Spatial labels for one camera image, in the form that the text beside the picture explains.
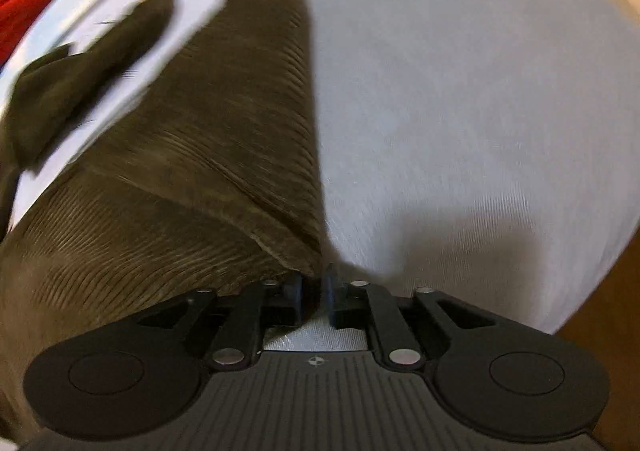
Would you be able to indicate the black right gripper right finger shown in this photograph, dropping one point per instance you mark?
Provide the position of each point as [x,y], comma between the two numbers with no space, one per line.
[491,373]

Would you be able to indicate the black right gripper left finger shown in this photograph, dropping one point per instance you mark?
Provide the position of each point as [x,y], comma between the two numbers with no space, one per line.
[140,372]

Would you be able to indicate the brown corduroy pants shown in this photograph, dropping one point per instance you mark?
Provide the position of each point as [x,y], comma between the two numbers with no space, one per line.
[210,180]

